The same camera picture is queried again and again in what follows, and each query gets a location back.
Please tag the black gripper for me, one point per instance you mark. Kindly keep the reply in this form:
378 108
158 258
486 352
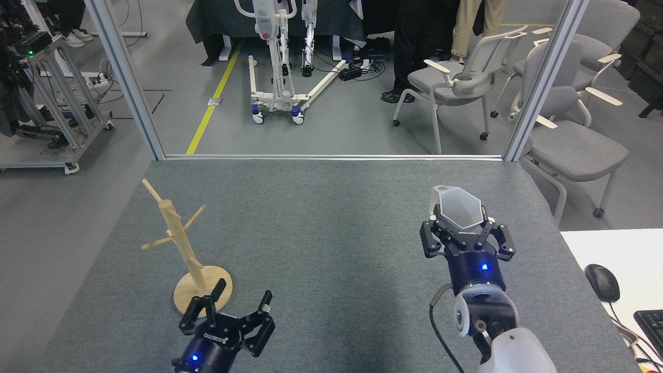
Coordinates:
207 352
474 269

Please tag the white faceted cup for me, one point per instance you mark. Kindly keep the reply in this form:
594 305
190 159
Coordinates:
458 207

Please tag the wooden cup rack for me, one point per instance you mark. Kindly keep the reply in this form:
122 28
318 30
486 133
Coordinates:
178 233

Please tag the black computer mouse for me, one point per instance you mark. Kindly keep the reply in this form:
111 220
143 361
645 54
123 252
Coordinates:
603 282

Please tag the grey chair with white armrests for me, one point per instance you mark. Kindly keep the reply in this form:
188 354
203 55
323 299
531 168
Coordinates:
575 147
461 83
606 26

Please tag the white desk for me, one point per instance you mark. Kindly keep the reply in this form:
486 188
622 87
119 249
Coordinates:
621 248

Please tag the black keyboard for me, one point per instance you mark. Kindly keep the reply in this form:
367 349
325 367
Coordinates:
651 329

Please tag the black power strip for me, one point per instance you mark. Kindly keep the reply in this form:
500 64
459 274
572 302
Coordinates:
350 73

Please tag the person in black trousers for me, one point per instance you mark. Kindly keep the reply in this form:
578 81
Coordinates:
414 41

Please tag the person in beige trousers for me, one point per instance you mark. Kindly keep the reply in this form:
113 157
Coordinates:
469 26

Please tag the silver floor socket plate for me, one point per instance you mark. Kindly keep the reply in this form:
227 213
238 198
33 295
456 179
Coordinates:
215 102

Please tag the black cabinet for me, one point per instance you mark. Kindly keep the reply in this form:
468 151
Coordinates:
645 57

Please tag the white stand on wheels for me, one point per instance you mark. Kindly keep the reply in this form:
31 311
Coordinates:
269 62

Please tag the white power strip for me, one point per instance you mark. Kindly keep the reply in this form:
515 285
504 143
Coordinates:
97 79

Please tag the table with black cloth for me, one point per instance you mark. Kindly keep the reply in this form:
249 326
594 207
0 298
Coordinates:
222 20

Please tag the person with white shoes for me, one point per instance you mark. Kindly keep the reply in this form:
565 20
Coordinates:
75 37

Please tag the silver post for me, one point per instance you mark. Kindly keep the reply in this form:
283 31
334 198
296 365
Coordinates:
127 83
544 83

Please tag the metal frame cart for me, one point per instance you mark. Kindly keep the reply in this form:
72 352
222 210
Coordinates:
57 103

